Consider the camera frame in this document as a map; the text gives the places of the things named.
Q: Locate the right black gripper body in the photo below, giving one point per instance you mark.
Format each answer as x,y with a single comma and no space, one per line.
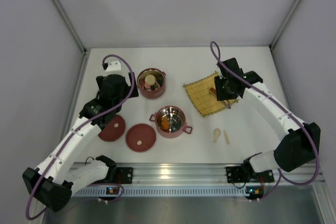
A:
224,93

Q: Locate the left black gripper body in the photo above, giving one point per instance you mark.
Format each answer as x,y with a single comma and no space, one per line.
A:
132,85

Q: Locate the white round bun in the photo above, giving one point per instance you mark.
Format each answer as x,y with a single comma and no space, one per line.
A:
150,80

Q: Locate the black sushi roll with orange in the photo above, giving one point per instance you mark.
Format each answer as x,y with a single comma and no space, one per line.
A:
159,81

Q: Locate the dark red lid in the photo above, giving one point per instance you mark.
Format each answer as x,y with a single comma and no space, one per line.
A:
114,129
140,137

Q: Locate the orange fried food piece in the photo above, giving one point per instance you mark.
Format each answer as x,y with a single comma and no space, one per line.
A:
165,124

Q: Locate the pink steel-lined pot with handles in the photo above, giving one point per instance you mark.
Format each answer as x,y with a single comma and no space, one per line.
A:
177,119

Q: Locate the metal tongs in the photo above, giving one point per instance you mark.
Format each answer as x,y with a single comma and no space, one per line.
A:
227,104

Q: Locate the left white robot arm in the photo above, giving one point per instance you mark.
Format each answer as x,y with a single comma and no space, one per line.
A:
51,182

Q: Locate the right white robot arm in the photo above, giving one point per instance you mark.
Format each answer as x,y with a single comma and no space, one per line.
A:
298,140

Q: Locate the dark red steel-lined pot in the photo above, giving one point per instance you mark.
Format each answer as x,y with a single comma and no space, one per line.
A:
160,88

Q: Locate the bamboo serving mat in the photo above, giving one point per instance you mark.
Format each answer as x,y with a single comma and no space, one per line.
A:
200,97

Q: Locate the cream small spoon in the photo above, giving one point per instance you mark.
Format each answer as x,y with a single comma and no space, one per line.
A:
216,135

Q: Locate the cream small stick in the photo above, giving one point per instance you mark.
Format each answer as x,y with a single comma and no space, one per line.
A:
226,137

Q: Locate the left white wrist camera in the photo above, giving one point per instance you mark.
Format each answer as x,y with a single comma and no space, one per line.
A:
112,66

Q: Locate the left black base bracket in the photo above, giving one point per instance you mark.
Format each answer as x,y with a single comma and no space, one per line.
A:
124,175

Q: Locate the black base bracket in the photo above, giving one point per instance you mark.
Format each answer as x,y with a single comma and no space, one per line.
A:
235,174
124,175

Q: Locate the right black base bracket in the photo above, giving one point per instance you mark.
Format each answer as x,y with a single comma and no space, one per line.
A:
235,174

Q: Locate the aluminium mounting rail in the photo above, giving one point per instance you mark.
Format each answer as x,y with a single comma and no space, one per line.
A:
184,180

